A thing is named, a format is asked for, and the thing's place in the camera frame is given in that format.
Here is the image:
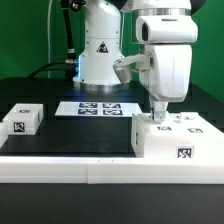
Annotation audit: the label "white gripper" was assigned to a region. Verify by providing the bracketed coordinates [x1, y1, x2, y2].
[136, 15, 198, 122]

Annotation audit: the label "white cabinet door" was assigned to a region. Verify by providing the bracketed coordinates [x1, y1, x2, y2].
[133, 113, 180, 140]
[172, 112, 222, 136]

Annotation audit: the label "white cabinet body box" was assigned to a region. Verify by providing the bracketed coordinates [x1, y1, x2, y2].
[131, 113, 224, 160]

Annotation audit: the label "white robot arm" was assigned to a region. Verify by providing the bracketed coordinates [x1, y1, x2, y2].
[60, 0, 206, 122]

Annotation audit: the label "white cabinet top block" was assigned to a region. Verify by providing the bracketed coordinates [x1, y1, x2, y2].
[3, 103, 43, 135]

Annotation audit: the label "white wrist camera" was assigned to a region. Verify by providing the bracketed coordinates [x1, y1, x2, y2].
[113, 54, 149, 83]

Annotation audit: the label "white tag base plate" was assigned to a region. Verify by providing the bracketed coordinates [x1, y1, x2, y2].
[55, 101, 141, 117]

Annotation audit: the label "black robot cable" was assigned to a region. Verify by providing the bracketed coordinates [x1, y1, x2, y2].
[27, 0, 80, 80]

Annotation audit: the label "white U-shaped boundary frame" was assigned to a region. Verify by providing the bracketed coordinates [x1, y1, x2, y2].
[0, 122, 224, 185]

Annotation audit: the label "white thin cable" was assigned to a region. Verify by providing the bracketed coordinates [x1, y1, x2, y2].
[46, 0, 54, 79]

